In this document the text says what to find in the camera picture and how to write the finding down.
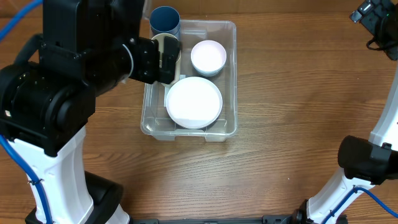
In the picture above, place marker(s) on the light blue bowl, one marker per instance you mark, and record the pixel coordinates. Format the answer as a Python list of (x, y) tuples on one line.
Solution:
[(211, 72)]

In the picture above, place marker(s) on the dark blue cup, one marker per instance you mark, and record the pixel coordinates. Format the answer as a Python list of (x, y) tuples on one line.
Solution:
[(175, 32), (164, 18)]

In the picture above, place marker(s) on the beige cup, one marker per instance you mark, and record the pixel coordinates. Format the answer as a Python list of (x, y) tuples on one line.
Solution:
[(177, 74), (161, 41)]

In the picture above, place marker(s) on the clear plastic storage bin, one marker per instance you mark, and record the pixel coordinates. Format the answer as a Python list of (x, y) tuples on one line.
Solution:
[(155, 120)]

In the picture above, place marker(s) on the white round plate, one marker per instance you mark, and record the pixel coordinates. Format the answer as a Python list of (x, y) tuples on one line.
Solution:
[(194, 102)]

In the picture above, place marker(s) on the pink bowl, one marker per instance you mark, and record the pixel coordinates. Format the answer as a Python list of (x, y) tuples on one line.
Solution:
[(208, 55)]

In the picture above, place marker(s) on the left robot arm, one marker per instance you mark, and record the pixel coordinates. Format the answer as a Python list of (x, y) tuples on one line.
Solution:
[(49, 92)]

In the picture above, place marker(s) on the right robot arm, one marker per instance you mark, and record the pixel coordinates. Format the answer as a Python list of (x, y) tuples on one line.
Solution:
[(363, 163)]

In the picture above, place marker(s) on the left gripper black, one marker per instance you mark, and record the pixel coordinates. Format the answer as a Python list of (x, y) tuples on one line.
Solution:
[(148, 66)]

